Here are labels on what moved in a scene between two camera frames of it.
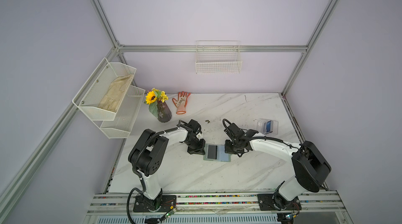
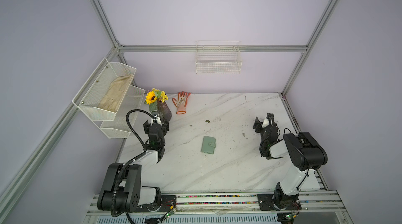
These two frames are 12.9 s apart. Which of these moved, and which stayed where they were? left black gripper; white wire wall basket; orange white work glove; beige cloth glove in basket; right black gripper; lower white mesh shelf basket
Moved: left black gripper; right black gripper
Stayed: orange white work glove; lower white mesh shelf basket; white wire wall basket; beige cloth glove in basket
